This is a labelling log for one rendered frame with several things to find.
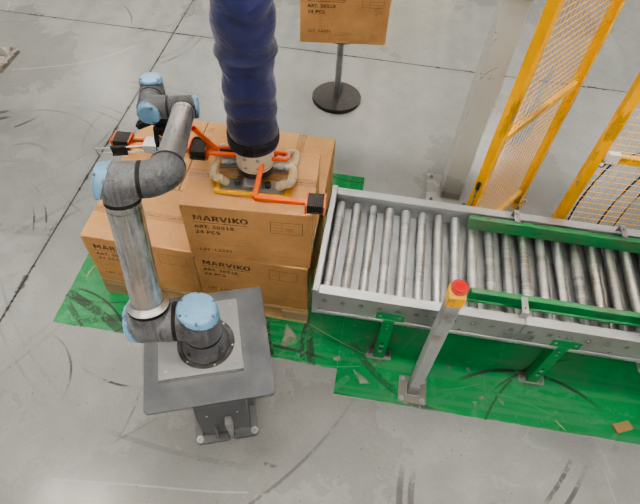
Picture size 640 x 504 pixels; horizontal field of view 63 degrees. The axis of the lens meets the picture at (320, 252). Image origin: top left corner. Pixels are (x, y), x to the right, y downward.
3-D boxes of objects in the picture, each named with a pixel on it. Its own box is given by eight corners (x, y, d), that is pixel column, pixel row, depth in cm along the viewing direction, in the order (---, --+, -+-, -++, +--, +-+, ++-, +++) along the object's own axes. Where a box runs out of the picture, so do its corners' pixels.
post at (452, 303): (418, 385, 287) (466, 285, 207) (418, 396, 283) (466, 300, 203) (406, 383, 288) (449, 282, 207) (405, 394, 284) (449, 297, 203)
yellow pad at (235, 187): (291, 184, 243) (291, 177, 239) (288, 200, 237) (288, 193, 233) (218, 177, 244) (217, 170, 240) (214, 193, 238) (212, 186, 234)
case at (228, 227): (317, 208, 288) (320, 154, 256) (310, 268, 264) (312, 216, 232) (209, 198, 290) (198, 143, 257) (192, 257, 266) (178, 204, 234)
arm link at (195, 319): (222, 347, 201) (217, 324, 187) (176, 349, 200) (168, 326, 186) (223, 312, 210) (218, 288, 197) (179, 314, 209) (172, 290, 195)
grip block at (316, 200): (326, 200, 224) (326, 192, 220) (324, 216, 219) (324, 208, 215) (306, 199, 224) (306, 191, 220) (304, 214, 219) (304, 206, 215)
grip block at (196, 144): (212, 146, 241) (210, 137, 237) (207, 161, 236) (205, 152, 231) (194, 145, 242) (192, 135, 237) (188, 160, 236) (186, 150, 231)
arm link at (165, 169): (178, 170, 153) (199, 87, 206) (134, 171, 152) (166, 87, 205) (183, 204, 160) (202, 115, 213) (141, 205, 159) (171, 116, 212)
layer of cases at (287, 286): (331, 184, 355) (335, 138, 323) (306, 310, 296) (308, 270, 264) (160, 159, 362) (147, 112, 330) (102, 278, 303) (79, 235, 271)
